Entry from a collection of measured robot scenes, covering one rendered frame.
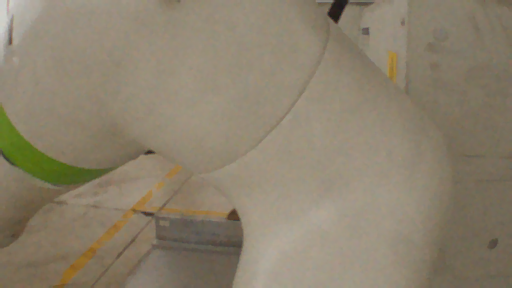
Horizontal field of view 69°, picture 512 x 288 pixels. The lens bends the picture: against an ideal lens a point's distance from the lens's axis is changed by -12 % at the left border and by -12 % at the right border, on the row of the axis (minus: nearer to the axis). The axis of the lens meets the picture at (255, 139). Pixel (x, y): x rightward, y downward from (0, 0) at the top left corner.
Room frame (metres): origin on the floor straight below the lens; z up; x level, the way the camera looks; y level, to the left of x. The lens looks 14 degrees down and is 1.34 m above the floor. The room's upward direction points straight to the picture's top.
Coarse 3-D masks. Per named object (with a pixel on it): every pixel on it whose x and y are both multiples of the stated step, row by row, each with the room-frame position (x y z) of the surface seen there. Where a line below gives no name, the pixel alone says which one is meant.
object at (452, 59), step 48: (384, 0) 0.50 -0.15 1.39; (432, 0) 0.35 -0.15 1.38; (480, 0) 0.34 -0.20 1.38; (432, 48) 0.35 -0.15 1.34; (480, 48) 0.34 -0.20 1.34; (432, 96) 0.35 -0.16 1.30; (480, 96) 0.34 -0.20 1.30; (480, 144) 0.34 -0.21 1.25; (480, 192) 0.34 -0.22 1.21; (480, 240) 0.34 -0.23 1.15
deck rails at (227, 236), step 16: (160, 224) 0.94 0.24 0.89; (176, 224) 0.93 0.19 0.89; (192, 224) 0.92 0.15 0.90; (208, 224) 0.92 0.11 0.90; (224, 224) 0.91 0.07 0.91; (240, 224) 0.91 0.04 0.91; (160, 240) 0.92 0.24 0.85; (176, 240) 0.93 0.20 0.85; (192, 240) 0.92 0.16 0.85; (208, 240) 0.92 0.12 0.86; (224, 240) 0.91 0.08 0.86; (240, 240) 0.91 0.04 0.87
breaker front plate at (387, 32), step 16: (400, 0) 0.39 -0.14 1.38; (368, 16) 0.67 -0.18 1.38; (384, 16) 0.50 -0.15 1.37; (400, 16) 0.39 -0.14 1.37; (384, 32) 0.49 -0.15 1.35; (400, 32) 0.39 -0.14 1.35; (368, 48) 0.66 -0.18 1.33; (384, 48) 0.49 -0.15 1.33; (400, 48) 0.39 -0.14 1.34; (384, 64) 0.48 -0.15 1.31; (400, 64) 0.38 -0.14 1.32; (400, 80) 0.38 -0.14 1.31
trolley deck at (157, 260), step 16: (144, 256) 0.85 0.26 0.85; (160, 256) 0.85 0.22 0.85; (176, 256) 0.85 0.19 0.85; (192, 256) 0.86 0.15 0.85; (208, 256) 0.86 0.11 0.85; (224, 256) 0.86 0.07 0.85; (144, 272) 0.78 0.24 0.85; (160, 272) 0.78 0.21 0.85; (176, 272) 0.78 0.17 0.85; (192, 272) 0.79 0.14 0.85; (208, 272) 0.79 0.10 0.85; (224, 272) 0.79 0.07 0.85
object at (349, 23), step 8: (320, 0) 1.08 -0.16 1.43; (328, 0) 1.06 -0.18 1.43; (352, 0) 1.03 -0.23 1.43; (360, 0) 1.01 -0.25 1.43; (368, 0) 1.00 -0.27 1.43; (376, 0) 0.99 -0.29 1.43; (328, 8) 1.09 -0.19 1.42; (352, 8) 1.06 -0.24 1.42; (360, 8) 1.04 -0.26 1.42; (344, 16) 1.07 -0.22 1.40; (352, 16) 1.06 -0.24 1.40; (344, 24) 1.07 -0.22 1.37; (352, 24) 1.06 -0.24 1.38; (352, 32) 1.05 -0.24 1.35
